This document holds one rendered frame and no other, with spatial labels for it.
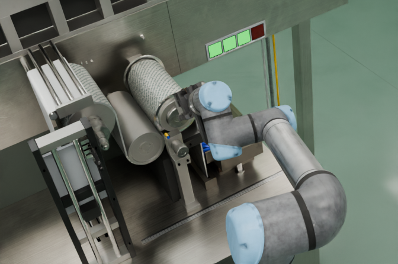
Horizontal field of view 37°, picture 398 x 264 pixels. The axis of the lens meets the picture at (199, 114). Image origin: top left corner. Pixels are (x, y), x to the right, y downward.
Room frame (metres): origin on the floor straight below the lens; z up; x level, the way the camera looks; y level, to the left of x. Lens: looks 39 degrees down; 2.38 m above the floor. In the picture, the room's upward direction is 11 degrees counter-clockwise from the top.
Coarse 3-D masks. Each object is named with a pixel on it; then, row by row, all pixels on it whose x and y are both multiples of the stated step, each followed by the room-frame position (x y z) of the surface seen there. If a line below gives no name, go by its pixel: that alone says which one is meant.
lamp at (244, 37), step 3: (240, 33) 1.85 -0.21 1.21; (243, 33) 1.85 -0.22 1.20; (246, 33) 1.85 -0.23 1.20; (237, 36) 1.84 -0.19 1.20; (240, 36) 1.84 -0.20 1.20; (243, 36) 1.85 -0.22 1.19; (246, 36) 1.85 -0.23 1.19; (249, 36) 1.86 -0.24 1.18; (240, 39) 1.84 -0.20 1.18; (243, 39) 1.85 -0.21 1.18; (246, 39) 1.85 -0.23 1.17; (249, 39) 1.86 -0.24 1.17; (240, 42) 1.84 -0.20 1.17; (243, 42) 1.85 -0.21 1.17; (246, 42) 1.85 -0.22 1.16
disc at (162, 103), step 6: (168, 96) 1.40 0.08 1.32; (162, 102) 1.39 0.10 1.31; (156, 108) 1.39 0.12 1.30; (156, 114) 1.38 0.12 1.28; (156, 120) 1.38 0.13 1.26; (192, 120) 1.42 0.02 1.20; (156, 126) 1.38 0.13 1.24; (186, 126) 1.41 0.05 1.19; (162, 132) 1.38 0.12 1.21; (168, 132) 1.39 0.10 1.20
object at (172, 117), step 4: (172, 108) 1.39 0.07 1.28; (176, 108) 1.38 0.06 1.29; (168, 112) 1.39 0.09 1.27; (172, 112) 1.38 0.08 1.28; (176, 112) 1.38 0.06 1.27; (168, 116) 1.38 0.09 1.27; (172, 116) 1.38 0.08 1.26; (176, 116) 1.38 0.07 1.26; (168, 120) 1.37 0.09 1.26; (172, 120) 1.38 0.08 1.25; (176, 120) 1.39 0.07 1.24; (184, 120) 1.39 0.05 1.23; (172, 124) 1.38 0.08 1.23; (176, 124) 1.38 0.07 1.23; (180, 124) 1.38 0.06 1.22
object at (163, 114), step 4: (136, 64) 1.63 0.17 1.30; (172, 100) 1.40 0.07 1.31; (168, 104) 1.39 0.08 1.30; (172, 104) 1.39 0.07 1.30; (164, 108) 1.38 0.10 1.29; (168, 108) 1.39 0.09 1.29; (160, 112) 1.39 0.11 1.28; (164, 112) 1.38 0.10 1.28; (160, 116) 1.38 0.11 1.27; (164, 116) 1.38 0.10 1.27; (160, 120) 1.38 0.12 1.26; (164, 120) 1.38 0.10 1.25; (188, 120) 1.41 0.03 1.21; (164, 124) 1.38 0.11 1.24; (168, 124) 1.38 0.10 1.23; (184, 124) 1.40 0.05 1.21; (164, 128) 1.38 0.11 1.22; (168, 128) 1.38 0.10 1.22; (172, 128) 1.39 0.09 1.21; (180, 128) 1.39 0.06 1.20
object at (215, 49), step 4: (216, 44) 1.81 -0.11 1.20; (220, 44) 1.82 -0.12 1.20; (208, 48) 1.80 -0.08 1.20; (212, 48) 1.80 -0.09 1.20; (216, 48) 1.81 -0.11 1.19; (220, 48) 1.81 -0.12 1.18; (212, 52) 1.80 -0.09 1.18; (216, 52) 1.81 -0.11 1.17; (220, 52) 1.81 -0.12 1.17; (212, 56) 1.80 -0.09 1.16
